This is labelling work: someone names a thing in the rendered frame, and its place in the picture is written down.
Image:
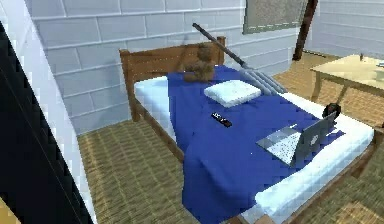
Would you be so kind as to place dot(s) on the black remote control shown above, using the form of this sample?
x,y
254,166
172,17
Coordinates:
x,y
221,119

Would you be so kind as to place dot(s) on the white pillow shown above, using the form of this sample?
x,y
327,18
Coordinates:
x,y
232,92

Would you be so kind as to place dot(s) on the brown teddy bear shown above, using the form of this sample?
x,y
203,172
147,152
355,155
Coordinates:
x,y
201,68

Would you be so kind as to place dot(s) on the wooden bed with white mattress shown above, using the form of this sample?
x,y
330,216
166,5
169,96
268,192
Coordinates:
x,y
151,91

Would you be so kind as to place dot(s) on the blue blanket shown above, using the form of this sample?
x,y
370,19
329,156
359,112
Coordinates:
x,y
230,156

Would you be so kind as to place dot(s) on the grey open laptop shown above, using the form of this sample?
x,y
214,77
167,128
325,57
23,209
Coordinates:
x,y
301,141

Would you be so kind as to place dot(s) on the black round ball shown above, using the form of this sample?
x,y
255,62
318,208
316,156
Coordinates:
x,y
331,109

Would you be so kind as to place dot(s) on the black door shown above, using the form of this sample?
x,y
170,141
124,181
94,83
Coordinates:
x,y
30,146

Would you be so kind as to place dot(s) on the pale wooden table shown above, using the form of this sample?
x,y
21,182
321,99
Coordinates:
x,y
353,71

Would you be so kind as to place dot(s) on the grey framed wall picture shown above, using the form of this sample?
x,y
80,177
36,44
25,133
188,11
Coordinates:
x,y
271,15

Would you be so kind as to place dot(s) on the dark brown door frame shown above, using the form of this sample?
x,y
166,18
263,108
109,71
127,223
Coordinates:
x,y
305,28

